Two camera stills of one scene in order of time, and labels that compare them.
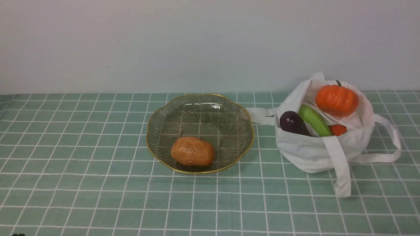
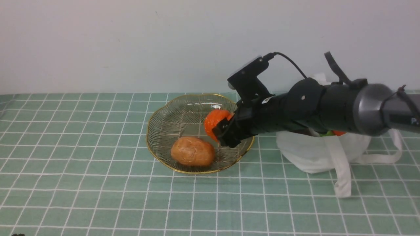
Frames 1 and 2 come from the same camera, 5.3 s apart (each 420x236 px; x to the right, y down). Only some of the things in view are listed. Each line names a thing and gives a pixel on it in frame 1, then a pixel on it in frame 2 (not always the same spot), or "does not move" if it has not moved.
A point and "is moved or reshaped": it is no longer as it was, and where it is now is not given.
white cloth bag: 370,138 does not move
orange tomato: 337,129 does not move
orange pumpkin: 336,100 is moved or reshaped
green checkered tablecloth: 80,165 does not move
